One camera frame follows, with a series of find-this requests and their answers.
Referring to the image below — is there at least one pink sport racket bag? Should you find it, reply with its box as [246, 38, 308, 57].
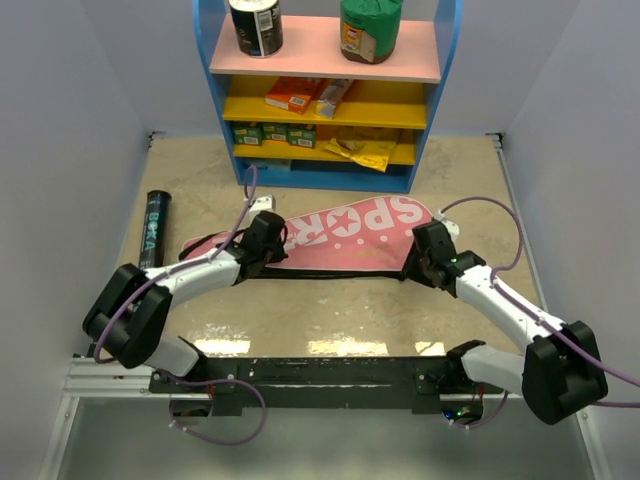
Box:
[178, 195, 436, 281]

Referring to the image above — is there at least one black shuttlecock tube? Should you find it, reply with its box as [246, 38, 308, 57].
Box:
[138, 190, 172, 269]

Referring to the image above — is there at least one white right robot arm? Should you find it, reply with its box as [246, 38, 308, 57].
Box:
[406, 221, 608, 425]

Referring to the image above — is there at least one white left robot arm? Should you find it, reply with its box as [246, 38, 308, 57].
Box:
[82, 211, 286, 392]

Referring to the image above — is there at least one teal tissue pack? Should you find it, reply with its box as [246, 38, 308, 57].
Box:
[245, 158, 292, 172]

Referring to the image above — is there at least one green box left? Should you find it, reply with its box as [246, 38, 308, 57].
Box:
[231, 121, 264, 146]

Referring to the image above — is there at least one green box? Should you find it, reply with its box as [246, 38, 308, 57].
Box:
[287, 124, 317, 149]
[231, 121, 264, 146]
[261, 122, 288, 142]

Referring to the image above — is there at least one green box middle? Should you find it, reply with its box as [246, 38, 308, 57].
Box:
[261, 122, 288, 142]

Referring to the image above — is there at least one green box right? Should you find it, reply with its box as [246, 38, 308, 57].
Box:
[287, 124, 317, 149]

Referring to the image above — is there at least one yellow snack bag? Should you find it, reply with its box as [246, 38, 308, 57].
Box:
[323, 138, 397, 172]

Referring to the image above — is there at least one blue shelf unit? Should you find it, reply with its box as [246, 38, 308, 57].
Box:
[192, 1, 463, 193]

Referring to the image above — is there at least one orange box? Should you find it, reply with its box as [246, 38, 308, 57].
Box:
[265, 76, 324, 114]

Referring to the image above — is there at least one brown snack packet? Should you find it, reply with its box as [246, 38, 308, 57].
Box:
[315, 79, 354, 119]

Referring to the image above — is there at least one black white can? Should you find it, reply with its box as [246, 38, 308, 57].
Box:
[229, 0, 284, 58]

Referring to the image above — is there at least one green wrapped jar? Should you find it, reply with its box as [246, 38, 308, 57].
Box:
[340, 0, 403, 64]

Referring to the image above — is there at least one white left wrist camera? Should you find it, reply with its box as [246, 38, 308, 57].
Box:
[248, 194, 276, 215]

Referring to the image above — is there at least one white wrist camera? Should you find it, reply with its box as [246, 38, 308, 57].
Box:
[248, 194, 276, 215]
[433, 210, 460, 242]

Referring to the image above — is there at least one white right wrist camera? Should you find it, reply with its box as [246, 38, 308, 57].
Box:
[433, 210, 460, 242]

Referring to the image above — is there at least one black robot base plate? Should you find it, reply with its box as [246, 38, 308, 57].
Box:
[150, 356, 501, 416]

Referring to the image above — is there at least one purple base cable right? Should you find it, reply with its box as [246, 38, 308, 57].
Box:
[447, 392, 510, 430]

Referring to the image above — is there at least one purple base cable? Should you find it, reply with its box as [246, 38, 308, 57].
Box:
[447, 392, 510, 430]
[168, 377, 269, 446]

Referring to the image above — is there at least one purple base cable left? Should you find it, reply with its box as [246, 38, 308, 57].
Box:
[168, 377, 269, 446]

